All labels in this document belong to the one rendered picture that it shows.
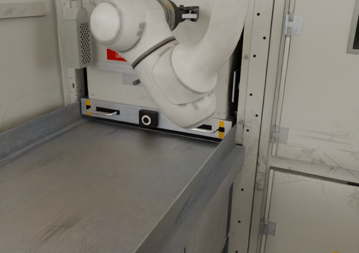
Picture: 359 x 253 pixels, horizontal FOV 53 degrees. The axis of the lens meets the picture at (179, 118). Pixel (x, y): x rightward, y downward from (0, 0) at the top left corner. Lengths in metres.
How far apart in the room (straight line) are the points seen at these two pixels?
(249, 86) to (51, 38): 0.68
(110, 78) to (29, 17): 0.31
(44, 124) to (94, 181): 0.34
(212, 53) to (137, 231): 0.37
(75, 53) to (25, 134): 0.28
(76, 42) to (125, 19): 0.51
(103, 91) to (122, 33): 0.62
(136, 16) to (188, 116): 0.20
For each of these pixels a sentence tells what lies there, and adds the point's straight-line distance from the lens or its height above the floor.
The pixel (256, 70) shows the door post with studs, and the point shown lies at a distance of 1.03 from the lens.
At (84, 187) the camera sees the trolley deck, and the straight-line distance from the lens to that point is 0.89.
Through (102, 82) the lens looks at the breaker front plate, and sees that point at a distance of 1.24.
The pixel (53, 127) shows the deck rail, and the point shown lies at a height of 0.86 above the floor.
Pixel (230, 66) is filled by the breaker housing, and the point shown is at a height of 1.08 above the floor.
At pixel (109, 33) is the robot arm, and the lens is 0.65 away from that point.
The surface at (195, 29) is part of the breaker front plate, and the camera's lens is 1.06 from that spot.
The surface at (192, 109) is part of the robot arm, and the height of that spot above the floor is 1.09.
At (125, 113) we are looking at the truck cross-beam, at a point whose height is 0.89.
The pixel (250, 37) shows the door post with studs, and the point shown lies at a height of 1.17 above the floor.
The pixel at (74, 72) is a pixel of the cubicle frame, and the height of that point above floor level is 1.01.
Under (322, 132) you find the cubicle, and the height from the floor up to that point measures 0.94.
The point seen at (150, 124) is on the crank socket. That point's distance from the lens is 1.15.
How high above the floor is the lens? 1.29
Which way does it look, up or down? 20 degrees down
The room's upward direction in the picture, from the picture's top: 1 degrees clockwise
